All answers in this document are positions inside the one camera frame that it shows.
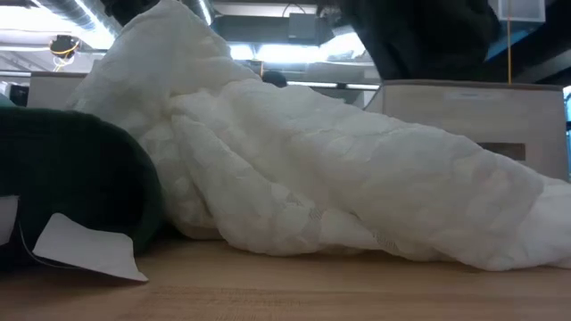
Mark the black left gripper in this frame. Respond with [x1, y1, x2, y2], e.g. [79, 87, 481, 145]
[100, 0, 161, 26]

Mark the dark green garment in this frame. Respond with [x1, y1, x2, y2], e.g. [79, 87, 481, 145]
[0, 105, 164, 271]

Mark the white textured garment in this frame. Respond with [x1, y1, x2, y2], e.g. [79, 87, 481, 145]
[65, 0, 571, 273]

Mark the black garment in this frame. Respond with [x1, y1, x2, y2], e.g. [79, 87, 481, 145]
[316, 0, 501, 83]

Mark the grey ceiling box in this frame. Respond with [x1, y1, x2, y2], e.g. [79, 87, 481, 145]
[287, 12, 319, 41]

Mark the white paper hang tag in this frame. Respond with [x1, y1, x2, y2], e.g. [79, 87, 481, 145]
[30, 211, 150, 284]

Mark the right cardboard box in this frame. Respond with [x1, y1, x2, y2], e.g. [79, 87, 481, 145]
[363, 78, 571, 183]

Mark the white hanging box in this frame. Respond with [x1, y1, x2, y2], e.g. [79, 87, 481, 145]
[495, 0, 547, 23]

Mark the silver ceiling duct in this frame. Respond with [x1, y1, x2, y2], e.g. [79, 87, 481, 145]
[195, 0, 214, 26]
[37, 0, 124, 39]

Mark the yellow cable reel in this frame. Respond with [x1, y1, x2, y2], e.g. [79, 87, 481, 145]
[47, 33, 82, 62]

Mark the yellow hanging cable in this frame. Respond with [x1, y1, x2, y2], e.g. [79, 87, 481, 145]
[505, 0, 513, 86]

